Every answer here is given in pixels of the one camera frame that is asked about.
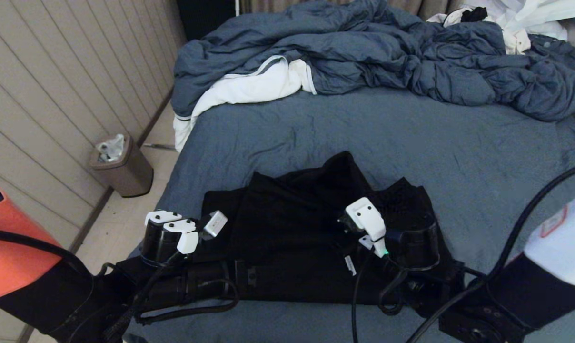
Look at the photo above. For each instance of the rumpled blue duvet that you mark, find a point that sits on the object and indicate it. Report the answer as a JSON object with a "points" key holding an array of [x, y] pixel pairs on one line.
{"points": [[363, 47]]}

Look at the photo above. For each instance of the black furniture piece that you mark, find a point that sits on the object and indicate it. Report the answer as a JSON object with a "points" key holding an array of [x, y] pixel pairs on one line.
{"points": [[206, 14]]}

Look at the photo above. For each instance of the small black garment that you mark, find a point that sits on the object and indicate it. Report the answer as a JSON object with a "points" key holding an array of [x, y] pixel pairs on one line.
{"points": [[475, 13]]}

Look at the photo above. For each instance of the cream garment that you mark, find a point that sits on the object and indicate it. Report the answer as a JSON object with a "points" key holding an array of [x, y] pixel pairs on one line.
{"points": [[518, 43]]}

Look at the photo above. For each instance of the beige curtain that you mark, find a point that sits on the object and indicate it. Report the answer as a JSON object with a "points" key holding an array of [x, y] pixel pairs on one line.
{"points": [[425, 7]]}

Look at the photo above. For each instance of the white plastic bin liner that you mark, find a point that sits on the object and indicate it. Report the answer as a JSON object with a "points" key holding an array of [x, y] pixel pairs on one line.
{"points": [[110, 148]]}

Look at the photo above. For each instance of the brown trash bin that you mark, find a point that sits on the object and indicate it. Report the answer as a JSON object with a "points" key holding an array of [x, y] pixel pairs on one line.
{"points": [[130, 171]]}

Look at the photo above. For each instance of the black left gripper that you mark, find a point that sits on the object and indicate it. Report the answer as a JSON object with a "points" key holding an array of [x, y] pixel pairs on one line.
{"points": [[197, 286]]}

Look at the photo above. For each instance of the blue denim garment with buttons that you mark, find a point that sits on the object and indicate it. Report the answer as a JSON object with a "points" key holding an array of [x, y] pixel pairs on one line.
{"points": [[559, 47]]}

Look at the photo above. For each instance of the black zip hoodie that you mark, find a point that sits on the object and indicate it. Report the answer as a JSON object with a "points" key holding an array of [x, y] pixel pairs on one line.
{"points": [[287, 238]]}

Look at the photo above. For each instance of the blue bed sheet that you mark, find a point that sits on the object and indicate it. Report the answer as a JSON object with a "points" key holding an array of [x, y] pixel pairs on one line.
{"points": [[411, 143]]}

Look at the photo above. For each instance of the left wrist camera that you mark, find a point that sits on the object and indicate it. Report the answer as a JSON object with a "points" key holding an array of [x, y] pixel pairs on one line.
{"points": [[178, 233]]}

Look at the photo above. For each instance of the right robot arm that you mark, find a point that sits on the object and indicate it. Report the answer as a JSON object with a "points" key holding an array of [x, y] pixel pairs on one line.
{"points": [[530, 286]]}

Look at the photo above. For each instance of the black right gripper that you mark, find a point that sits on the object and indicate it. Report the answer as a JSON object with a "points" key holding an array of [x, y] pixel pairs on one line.
{"points": [[425, 286]]}

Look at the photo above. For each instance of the grey metal rod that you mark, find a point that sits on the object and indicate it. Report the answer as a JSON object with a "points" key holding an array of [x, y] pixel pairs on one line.
{"points": [[159, 145]]}

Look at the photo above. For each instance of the white clothes pile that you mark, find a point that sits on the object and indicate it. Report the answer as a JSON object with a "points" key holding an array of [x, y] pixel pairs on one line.
{"points": [[494, 7]]}

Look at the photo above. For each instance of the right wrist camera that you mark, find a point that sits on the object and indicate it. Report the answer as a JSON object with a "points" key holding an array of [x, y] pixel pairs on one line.
{"points": [[392, 233]]}

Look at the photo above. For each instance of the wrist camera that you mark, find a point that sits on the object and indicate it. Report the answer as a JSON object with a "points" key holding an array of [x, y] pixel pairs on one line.
{"points": [[392, 233], [178, 233]]}

